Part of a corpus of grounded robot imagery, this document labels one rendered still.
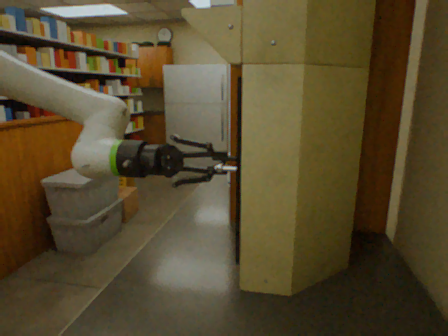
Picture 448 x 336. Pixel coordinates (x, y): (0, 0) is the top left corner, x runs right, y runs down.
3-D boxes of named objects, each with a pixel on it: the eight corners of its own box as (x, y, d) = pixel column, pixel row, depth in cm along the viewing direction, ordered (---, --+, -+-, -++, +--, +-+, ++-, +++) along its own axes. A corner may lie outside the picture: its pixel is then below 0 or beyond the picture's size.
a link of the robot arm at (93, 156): (79, 184, 83) (54, 164, 74) (94, 144, 89) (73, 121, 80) (128, 187, 81) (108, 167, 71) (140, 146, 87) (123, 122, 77)
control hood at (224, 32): (258, 73, 88) (259, 35, 86) (242, 64, 57) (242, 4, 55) (218, 73, 90) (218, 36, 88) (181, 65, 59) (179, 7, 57)
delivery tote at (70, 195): (124, 198, 313) (122, 166, 305) (88, 222, 255) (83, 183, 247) (87, 195, 321) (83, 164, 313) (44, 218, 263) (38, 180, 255)
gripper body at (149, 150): (141, 180, 75) (178, 182, 73) (138, 144, 73) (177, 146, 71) (153, 172, 82) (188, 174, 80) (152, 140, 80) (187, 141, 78)
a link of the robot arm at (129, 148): (134, 137, 83) (136, 171, 85) (110, 144, 71) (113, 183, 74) (155, 137, 82) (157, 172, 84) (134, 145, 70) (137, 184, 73)
